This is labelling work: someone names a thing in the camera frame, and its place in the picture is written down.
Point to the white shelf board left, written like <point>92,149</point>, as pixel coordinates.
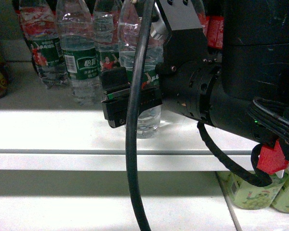
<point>43,129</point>

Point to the green grape drink bottle middle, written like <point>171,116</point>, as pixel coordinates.
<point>281,201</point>

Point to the water bottle with red players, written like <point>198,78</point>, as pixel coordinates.
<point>38,25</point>

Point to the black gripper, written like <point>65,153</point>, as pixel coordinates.
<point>186,92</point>

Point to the green grape drink bottle left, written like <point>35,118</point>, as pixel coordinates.
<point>246,196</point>

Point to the clear water bottle green label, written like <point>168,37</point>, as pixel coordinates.
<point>129,24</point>

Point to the cola bottle left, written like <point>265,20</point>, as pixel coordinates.
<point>212,20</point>

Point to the tall water bottle white cap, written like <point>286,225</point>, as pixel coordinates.
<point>105,25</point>

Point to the green grape drink bottle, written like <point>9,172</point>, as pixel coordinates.
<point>281,201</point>
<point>246,196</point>

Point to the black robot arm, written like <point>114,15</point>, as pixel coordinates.
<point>246,94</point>

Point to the water bottle green barcode label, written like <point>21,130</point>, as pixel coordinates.
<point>75,30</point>

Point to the red plastic clip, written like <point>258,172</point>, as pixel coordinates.
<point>272,160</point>

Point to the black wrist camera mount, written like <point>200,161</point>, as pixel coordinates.
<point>180,24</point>

